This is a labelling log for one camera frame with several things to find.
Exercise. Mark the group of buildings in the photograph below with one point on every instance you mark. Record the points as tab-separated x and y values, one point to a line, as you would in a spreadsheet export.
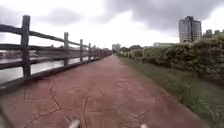
215	32

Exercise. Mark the grass verge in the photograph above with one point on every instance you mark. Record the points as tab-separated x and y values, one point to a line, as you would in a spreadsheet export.
186	90

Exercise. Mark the robot's own part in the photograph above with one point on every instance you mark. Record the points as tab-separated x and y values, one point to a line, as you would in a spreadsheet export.
144	126
74	124

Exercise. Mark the long low building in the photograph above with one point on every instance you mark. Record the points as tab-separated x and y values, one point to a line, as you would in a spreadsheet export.
165	44

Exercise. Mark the green hedge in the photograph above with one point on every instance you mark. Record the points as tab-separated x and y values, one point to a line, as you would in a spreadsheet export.
200	58

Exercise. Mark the small pale building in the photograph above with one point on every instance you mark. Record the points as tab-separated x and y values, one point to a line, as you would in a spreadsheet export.
116	47

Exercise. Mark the tall grey building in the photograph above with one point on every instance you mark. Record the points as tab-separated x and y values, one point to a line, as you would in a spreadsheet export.
190	30

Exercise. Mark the red stone path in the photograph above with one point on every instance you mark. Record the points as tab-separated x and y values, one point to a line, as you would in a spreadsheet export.
110	83

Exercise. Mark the dark wooden rail fence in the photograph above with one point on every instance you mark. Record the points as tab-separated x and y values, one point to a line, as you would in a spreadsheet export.
25	46

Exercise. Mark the water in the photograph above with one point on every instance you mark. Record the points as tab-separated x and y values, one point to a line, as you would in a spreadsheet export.
43	66

